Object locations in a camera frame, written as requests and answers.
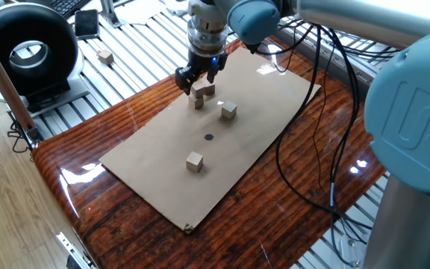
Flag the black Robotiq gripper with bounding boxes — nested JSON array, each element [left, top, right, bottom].
[[175, 50, 228, 94]]

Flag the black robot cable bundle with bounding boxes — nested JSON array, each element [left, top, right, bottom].
[[250, 22, 402, 268]]

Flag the metal drawer rail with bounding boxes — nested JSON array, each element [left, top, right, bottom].
[[55, 231, 99, 269]]

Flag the glossy brown wooden board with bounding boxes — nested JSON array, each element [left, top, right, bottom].
[[31, 35, 387, 269]]

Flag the black smartphone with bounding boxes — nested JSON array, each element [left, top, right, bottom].
[[74, 9, 101, 40]]

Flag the black computer keyboard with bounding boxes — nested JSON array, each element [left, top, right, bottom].
[[46, 0, 91, 19]]

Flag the small aluminium bracket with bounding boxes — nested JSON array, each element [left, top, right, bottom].
[[100, 0, 122, 28]]

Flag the white crumpled sheet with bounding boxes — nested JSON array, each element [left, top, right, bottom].
[[116, 0, 186, 25]]

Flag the brown cardboard sheet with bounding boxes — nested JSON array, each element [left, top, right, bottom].
[[99, 46, 321, 235]]

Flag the thin black cable loop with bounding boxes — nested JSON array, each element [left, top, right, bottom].
[[7, 119, 33, 154]]

